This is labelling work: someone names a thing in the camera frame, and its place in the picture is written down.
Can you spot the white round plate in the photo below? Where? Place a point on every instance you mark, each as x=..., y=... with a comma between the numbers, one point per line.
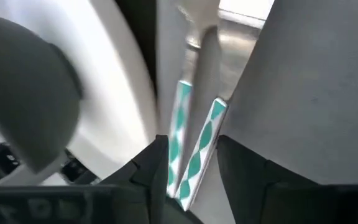
x=104, y=77

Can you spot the dark round bowl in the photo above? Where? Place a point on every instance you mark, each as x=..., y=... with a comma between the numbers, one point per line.
x=26, y=93

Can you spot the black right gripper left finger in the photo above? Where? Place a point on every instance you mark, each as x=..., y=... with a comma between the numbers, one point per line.
x=120, y=202

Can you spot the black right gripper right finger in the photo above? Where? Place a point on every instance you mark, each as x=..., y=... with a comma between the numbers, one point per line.
x=291, y=202

